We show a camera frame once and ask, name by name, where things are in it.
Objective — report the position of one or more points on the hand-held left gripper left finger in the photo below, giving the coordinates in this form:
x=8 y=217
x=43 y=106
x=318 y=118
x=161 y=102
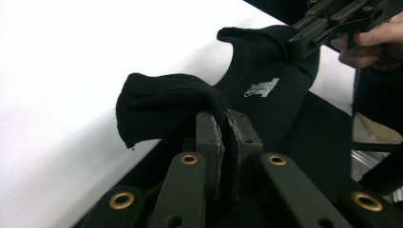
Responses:
x=209 y=139

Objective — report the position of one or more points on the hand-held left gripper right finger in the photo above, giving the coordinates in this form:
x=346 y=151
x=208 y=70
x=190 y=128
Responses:
x=247 y=142

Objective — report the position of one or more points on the black tank top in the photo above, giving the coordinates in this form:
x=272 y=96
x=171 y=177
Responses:
x=272 y=107

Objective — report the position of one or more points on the wooden table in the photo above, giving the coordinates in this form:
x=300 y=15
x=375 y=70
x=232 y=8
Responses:
x=377 y=129

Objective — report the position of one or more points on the white table mat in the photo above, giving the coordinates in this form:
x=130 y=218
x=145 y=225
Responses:
x=63 y=95

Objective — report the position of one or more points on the metal floor rail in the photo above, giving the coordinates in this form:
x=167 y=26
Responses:
x=364 y=164

